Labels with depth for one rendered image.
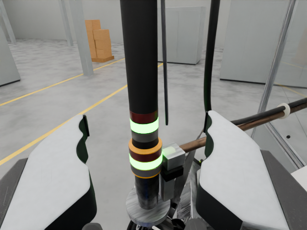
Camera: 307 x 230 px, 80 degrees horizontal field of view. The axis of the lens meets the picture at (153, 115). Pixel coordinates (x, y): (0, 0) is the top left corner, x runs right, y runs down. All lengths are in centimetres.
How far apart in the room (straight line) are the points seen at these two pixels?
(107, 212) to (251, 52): 494
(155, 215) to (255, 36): 544
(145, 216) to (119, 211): 180
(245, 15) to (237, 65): 122
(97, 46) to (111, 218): 727
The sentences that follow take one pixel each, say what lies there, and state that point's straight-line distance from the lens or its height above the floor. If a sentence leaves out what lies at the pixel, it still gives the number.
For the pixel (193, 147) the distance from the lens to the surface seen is 29.
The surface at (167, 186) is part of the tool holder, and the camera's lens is 30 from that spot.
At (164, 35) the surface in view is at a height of 170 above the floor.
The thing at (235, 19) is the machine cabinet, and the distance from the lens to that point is 558.
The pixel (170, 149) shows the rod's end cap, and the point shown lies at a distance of 27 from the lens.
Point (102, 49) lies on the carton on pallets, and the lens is 836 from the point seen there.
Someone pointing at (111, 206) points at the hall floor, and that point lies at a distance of 216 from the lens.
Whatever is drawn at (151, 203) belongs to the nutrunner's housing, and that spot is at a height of 148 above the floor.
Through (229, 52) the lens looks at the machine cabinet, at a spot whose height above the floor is 80.
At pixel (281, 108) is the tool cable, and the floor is 156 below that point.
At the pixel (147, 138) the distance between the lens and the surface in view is 22.
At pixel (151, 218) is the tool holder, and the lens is 30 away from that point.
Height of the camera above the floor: 172
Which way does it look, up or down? 28 degrees down
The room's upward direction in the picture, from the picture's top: 1 degrees counter-clockwise
